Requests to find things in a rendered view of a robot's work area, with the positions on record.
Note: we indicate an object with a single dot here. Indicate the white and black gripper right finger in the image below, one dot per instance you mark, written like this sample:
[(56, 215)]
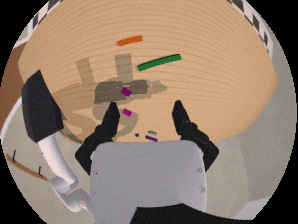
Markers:
[(189, 131)]

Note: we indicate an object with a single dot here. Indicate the dark green rod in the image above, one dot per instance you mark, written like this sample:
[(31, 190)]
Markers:
[(159, 61)]

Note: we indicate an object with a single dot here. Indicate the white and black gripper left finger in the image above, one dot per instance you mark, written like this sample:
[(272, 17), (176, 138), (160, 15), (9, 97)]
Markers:
[(103, 133)]

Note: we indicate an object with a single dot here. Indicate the small magenta block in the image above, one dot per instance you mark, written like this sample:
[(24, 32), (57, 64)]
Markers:
[(126, 92), (127, 112)]

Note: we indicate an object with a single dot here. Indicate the orange rod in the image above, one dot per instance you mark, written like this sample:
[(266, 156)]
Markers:
[(130, 40)]

